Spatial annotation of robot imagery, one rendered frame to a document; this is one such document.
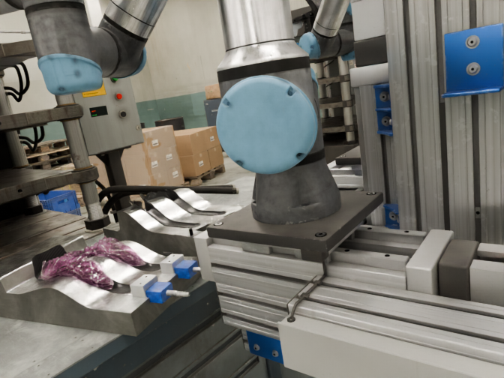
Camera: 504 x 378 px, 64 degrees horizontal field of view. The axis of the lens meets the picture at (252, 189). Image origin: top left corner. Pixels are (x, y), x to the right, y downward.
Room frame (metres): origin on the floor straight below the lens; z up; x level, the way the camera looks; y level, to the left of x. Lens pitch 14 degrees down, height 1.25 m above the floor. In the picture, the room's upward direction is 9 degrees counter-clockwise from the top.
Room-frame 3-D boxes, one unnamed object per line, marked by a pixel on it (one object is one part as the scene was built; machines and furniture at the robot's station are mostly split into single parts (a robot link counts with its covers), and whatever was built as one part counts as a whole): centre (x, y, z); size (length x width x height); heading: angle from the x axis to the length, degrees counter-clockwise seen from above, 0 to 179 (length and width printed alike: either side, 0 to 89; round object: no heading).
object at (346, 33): (1.33, -0.37, 1.34); 0.11 x 0.08 x 0.11; 115
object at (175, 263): (0.90, 0.18, 0.86); 0.13 x 0.05 x 0.05; 64
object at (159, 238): (1.28, 0.27, 0.87); 0.50 x 0.26 x 0.14; 47
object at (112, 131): (1.91, 0.63, 0.74); 0.31 x 0.22 x 1.47; 137
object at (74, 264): (0.97, 0.44, 0.90); 0.26 x 0.18 x 0.08; 64
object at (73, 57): (0.61, 0.22, 1.34); 0.11 x 0.08 x 0.11; 167
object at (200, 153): (6.30, 1.08, 0.37); 1.20 x 0.82 x 0.74; 63
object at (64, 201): (4.55, 2.35, 0.32); 0.60 x 0.41 x 0.22; 61
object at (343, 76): (5.57, -1.35, 1.03); 1.54 x 0.94 x 2.06; 145
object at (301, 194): (0.66, -0.07, 1.09); 0.15 x 0.15 x 0.10
